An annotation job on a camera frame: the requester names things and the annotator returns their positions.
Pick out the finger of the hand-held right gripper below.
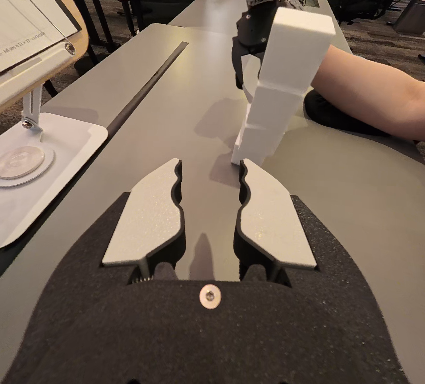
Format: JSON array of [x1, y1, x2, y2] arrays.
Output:
[[241, 54, 265, 103]]

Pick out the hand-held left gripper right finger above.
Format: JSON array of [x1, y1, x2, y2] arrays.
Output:
[[234, 159, 317, 281]]

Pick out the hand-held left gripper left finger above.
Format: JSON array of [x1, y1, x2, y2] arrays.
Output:
[[102, 158, 186, 280]]

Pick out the white foam cube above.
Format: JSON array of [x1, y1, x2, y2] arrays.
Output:
[[231, 138, 267, 167], [238, 121, 288, 160], [258, 7, 336, 96], [246, 84, 307, 133]]

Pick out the person's right forearm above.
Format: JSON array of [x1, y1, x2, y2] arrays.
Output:
[[310, 45, 425, 141]]

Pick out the black wrist rest pad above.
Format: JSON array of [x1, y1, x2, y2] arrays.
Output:
[[304, 89, 393, 138]]

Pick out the wooden board document stand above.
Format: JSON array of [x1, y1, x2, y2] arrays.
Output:
[[0, 0, 109, 249]]

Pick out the black desk legs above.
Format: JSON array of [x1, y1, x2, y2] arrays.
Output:
[[58, 0, 121, 60]]

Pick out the printed instruction sheet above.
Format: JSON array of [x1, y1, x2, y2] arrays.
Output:
[[0, 0, 82, 74]]

